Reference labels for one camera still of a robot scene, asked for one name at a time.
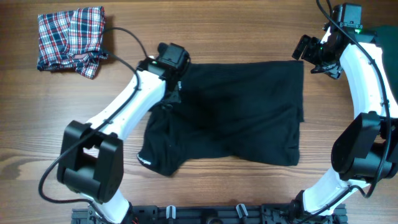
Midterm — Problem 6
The black garment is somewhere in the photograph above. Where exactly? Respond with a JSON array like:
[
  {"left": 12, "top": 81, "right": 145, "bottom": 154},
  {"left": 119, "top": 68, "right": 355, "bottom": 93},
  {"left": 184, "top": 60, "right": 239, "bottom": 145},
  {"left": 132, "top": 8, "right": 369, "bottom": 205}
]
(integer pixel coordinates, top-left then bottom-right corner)
[{"left": 137, "top": 60, "right": 304, "bottom": 176}]

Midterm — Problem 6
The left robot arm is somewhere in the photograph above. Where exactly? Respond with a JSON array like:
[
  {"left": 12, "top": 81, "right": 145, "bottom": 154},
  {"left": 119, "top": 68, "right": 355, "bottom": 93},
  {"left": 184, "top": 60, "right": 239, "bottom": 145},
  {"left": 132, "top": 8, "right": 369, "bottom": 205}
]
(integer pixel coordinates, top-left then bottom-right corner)
[{"left": 57, "top": 43, "right": 190, "bottom": 223}]

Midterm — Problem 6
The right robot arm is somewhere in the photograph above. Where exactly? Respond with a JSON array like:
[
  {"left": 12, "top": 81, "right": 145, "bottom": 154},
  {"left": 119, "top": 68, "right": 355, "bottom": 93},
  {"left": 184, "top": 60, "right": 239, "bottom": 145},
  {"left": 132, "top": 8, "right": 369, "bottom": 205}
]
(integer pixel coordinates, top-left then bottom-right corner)
[{"left": 284, "top": 2, "right": 397, "bottom": 223}]

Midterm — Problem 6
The dark green folded garment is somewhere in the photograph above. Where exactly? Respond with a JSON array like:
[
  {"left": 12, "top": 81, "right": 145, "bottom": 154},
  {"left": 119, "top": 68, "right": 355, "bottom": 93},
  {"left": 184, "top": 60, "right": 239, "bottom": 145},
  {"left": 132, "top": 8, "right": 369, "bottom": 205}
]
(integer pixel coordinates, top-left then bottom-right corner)
[{"left": 371, "top": 26, "right": 397, "bottom": 101}]

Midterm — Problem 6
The plaid folded cloth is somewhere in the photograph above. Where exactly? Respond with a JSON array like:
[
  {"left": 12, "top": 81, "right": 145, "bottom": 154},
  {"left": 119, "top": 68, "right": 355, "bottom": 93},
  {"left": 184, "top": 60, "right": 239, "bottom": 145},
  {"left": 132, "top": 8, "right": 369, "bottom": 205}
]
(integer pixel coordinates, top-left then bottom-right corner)
[{"left": 37, "top": 6, "right": 108, "bottom": 79}]

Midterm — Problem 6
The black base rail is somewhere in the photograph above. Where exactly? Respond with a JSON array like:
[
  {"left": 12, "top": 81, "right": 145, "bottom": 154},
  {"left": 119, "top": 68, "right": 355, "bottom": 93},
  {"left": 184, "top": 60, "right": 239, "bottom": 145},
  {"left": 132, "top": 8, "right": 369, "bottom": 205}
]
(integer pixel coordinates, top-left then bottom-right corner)
[{"left": 71, "top": 204, "right": 348, "bottom": 224}]

